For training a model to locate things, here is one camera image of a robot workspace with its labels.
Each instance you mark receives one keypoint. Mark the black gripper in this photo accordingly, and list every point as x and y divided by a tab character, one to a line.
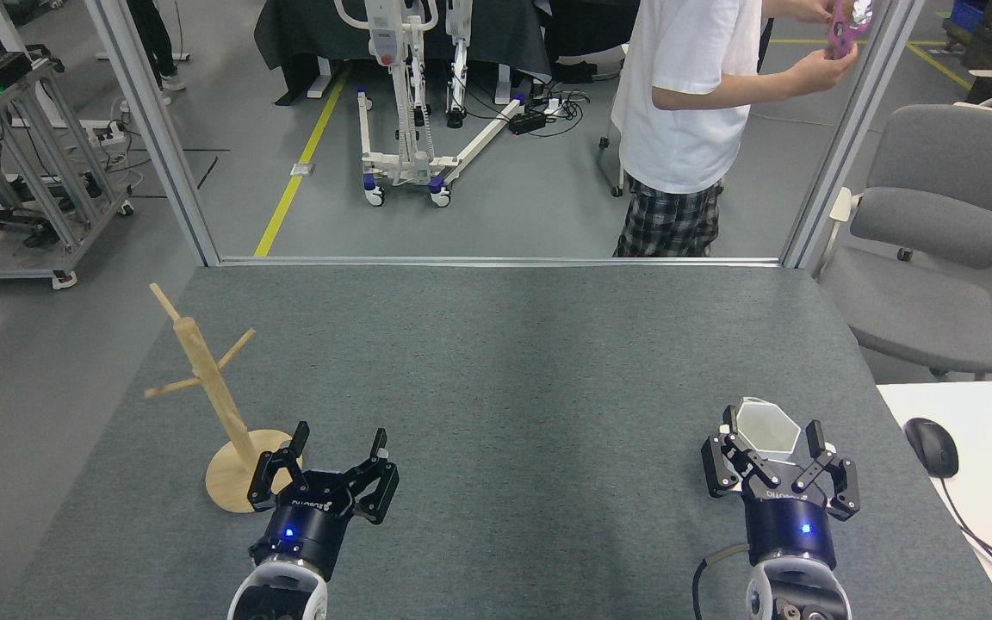
784	525
311	521

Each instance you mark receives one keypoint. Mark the white hexagonal cup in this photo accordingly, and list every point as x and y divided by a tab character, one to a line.
767	426

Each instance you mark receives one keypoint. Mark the pink snack packet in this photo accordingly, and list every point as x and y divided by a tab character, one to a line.
851	21

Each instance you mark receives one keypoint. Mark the wooden cup rack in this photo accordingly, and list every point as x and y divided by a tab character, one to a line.
246	478

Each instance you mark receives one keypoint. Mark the person's hand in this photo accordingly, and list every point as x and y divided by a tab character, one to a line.
832	71
810	9

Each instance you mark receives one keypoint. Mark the black computer mouse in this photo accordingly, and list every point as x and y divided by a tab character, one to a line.
931	448

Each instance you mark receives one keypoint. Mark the white desk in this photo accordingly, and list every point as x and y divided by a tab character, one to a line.
987	413

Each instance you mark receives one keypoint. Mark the metal floor plate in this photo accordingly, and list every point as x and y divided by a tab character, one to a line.
302	170

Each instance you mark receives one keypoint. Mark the white mesh office chair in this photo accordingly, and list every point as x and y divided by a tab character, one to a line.
616	172

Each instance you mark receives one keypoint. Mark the white power strip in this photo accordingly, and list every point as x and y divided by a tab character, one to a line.
108	136

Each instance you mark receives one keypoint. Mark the black power strip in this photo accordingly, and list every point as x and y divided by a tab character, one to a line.
527	122

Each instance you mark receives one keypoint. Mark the dark cloth covered table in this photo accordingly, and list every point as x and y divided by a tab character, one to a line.
306	34

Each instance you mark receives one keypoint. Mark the background person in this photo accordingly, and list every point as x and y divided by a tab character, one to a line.
156	43

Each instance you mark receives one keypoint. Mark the blue crate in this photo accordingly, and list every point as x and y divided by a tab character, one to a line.
968	12

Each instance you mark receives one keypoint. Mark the silver frame post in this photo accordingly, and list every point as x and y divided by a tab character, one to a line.
160	138
849	138

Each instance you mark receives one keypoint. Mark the aluminium frame equipment cart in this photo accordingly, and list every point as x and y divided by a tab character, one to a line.
40	172

